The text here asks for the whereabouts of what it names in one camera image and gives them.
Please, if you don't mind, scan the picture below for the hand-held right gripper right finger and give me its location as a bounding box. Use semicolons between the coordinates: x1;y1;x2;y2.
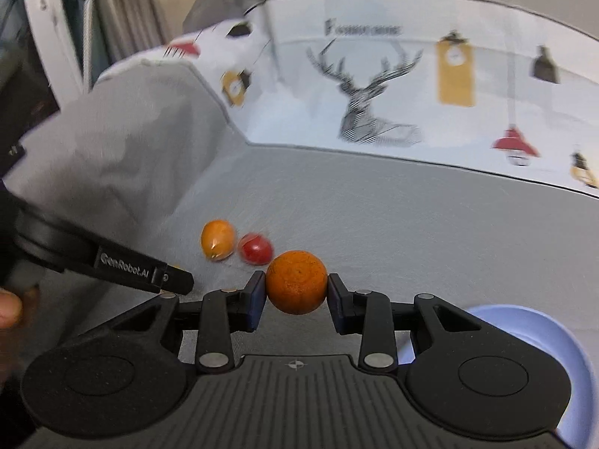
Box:
330;274;483;371

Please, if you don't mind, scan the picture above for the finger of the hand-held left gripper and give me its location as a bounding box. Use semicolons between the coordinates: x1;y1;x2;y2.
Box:
161;264;195;296

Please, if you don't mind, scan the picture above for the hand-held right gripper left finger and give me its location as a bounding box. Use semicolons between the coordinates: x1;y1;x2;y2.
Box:
110;271;267;375

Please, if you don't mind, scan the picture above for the orange tangerine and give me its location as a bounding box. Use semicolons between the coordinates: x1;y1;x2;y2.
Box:
265;251;329;315

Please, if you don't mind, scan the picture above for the blue plate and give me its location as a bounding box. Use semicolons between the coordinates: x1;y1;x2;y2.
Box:
463;304;593;449

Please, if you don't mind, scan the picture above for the person's left hand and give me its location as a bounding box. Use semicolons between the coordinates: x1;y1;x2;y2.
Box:
0;289;24;330

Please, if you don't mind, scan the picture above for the red cherry tomato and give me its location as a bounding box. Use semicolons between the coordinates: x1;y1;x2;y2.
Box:
238;232;274;265

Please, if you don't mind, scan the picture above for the small yellow-orange fruit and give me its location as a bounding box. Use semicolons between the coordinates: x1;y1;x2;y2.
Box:
201;219;237;261

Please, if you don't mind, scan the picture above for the grey bed sheet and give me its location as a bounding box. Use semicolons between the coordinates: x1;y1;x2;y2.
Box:
0;58;599;384

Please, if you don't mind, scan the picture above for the deer printed white blanket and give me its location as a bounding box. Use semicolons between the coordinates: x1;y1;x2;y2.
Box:
98;0;599;197

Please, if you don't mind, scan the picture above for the grey curtain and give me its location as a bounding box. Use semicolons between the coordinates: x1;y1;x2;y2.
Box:
86;0;197;73

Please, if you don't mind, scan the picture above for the white frame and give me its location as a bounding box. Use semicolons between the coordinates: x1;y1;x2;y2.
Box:
16;0;101;108

